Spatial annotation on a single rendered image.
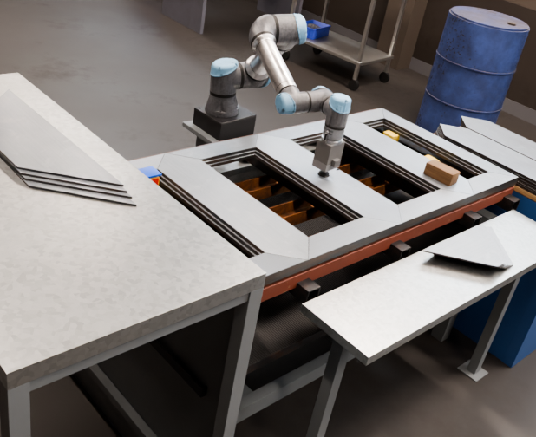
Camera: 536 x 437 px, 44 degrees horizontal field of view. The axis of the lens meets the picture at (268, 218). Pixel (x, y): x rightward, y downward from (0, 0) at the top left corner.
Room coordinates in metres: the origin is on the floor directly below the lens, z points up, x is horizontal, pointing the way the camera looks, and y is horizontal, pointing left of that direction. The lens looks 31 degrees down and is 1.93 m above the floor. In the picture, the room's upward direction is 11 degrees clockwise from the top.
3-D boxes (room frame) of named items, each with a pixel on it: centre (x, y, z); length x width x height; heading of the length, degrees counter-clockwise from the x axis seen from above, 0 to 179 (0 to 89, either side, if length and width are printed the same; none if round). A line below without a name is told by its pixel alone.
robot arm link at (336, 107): (2.22, -0.17, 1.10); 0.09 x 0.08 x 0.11; 29
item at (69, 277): (1.47, 0.66, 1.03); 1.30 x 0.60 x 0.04; 47
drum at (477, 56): (5.13, -1.32, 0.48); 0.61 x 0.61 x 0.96
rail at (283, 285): (2.00, -0.41, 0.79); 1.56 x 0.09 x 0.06; 137
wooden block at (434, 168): (2.38, -0.62, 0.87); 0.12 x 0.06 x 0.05; 52
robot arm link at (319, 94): (2.30, -0.11, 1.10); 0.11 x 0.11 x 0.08; 29
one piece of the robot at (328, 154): (2.21, -0.18, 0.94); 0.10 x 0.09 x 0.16; 53
